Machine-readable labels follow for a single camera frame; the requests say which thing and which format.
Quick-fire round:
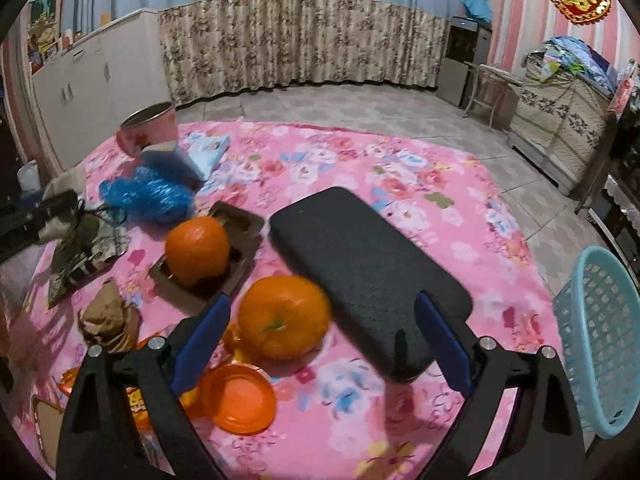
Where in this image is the small wooden side table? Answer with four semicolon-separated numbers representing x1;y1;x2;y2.
463;62;524;128

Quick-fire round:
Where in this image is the orange plastic lid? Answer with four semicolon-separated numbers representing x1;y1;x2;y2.
201;363;277;436

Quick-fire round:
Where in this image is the pink metal mug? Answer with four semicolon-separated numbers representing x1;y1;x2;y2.
115;102;179;158

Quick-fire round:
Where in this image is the light blue plastic basket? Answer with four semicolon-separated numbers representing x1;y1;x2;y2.
552;246;639;439

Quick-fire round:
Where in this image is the blue bag on dispenser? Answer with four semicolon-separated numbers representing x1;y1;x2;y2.
461;0;492;25

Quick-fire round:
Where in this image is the pile of folded clothes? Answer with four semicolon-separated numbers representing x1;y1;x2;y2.
522;36;617;94

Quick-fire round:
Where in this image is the dark patterned snack bag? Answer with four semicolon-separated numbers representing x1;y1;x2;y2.
47;206;129;309

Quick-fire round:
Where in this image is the grey water dispenser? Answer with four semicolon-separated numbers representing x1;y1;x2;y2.
436;16;492;107

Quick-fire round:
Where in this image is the orange mandarin fruit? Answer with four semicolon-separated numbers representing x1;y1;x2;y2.
165;216;231;288
236;275;331;361

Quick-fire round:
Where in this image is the brown paper trash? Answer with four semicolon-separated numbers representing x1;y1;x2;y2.
78;278;141;353

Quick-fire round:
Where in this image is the blue crinkled plastic wrapper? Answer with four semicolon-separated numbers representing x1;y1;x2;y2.
99;143;204;226

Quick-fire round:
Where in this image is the floral beige curtain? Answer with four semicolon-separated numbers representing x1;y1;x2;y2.
158;0;449;105

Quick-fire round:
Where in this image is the white cabinet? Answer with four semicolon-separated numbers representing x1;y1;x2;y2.
32;8;170;170

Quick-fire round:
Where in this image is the brown square tray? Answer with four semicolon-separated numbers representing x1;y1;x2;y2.
149;202;265;314

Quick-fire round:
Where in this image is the brown cardboard piece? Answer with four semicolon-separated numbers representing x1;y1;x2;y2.
32;396;64;470

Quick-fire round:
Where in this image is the light blue tissue pack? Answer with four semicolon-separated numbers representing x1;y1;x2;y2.
186;131;231;182

